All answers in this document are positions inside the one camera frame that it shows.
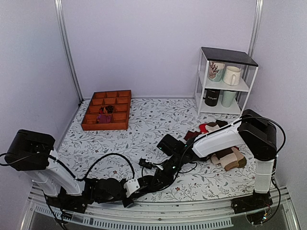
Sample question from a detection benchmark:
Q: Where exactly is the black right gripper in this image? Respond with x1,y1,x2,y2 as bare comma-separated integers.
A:
152,154,184,191

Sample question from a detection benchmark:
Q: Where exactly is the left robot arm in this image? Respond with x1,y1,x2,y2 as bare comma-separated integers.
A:
4,129,153,213

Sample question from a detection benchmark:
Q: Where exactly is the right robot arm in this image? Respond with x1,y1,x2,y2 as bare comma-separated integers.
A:
140,109,282,209

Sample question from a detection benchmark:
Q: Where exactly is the floral tablecloth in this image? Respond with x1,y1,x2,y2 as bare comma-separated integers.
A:
58,99,255,202

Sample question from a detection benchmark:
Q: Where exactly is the cream and brown sock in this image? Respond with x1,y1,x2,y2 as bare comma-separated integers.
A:
211,146,247,171

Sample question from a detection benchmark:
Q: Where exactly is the purple rolled sock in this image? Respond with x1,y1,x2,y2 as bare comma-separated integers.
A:
96,114,112,124

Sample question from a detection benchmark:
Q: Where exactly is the black mug white lettering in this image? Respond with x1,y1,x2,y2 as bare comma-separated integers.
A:
205,89,220,107

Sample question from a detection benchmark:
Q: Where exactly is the dark red rolled sock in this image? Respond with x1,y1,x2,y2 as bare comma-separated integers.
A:
99,105,114,114

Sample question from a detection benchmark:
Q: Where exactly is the orange wooden divider tray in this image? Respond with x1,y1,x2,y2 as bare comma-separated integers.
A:
81,90,131,131

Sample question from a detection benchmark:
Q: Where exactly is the mint green tumbler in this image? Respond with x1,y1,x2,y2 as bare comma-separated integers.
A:
221,91,236,108

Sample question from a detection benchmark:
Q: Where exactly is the white shelf rack black top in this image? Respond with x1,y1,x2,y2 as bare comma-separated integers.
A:
194,47,259,115

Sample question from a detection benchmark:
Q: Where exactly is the floral ceramic mug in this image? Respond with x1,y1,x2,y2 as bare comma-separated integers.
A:
208,61,225,82

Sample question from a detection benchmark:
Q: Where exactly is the cream ribbed mug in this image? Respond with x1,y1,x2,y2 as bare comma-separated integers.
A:
223,66,241,86

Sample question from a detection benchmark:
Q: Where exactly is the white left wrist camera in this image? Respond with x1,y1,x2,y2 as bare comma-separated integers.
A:
123,179,140,198

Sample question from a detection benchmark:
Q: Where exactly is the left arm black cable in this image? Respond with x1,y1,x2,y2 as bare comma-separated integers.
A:
74,153,135,183

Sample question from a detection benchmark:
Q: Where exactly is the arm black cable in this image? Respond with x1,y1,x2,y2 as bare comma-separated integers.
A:
74,153,135,183
230,116,286,214

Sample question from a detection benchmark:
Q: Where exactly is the aluminium front rail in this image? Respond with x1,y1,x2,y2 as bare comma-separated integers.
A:
21,186,301,230

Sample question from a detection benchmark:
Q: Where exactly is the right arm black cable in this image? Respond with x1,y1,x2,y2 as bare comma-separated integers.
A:
230,116,286,214

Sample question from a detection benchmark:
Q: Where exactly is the right aluminium post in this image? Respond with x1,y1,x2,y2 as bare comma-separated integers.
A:
248,0,264,57

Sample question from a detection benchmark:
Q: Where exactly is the aluminium post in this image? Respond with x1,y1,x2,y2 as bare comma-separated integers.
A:
248,0,264,57
54,0,84,104

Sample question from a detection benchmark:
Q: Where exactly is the left aluminium post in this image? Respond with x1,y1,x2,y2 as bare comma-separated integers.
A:
54,0,84,104

